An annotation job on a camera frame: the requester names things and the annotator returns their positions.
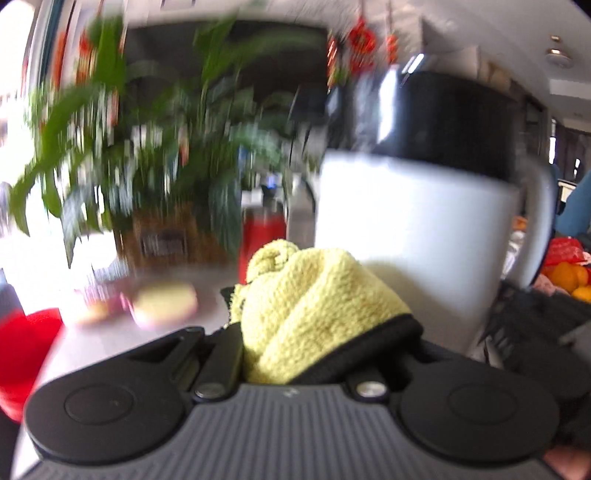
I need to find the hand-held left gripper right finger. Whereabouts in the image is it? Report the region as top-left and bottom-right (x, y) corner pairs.
(346, 339), (455, 401)

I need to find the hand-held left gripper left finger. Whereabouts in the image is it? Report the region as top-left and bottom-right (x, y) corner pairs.
(124, 323), (244, 401)

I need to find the yellow cleaning cloth black trim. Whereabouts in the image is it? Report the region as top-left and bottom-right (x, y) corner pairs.
(221, 239), (424, 386)

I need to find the white mug with black rim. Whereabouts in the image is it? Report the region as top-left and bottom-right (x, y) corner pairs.
(314, 69), (557, 356)

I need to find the person's right hand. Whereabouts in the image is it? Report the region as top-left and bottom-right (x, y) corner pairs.
(544, 447), (591, 480)

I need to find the red net bag of oranges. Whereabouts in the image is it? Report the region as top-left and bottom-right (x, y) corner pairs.
(538, 237), (591, 303)

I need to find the red thermos bottle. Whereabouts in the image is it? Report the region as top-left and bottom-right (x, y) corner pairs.
(238, 203), (289, 284)

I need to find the woven basket planter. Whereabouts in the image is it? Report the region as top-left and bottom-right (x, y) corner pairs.
(117, 205), (232, 266)

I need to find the white plastic bottle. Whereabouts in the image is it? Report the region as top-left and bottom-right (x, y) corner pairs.
(286, 175), (319, 247)

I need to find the blue chair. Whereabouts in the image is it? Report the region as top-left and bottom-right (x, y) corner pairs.
(554, 166), (591, 236)

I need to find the red plastic basin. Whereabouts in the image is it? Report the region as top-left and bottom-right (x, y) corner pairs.
(0, 308), (63, 423)

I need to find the peace lily plant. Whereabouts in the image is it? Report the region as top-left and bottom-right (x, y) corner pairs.
(9, 14), (324, 268)

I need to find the black television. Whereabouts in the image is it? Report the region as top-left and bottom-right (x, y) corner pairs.
(122, 21), (331, 116)

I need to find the ceiling light fixture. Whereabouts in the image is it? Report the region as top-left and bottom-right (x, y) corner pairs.
(545, 36), (573, 68)

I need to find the small red Chinese knot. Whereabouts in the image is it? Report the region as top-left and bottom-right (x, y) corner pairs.
(76, 28), (95, 84)

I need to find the large red Chinese knot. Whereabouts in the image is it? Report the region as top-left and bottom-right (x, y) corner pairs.
(346, 16), (377, 75)

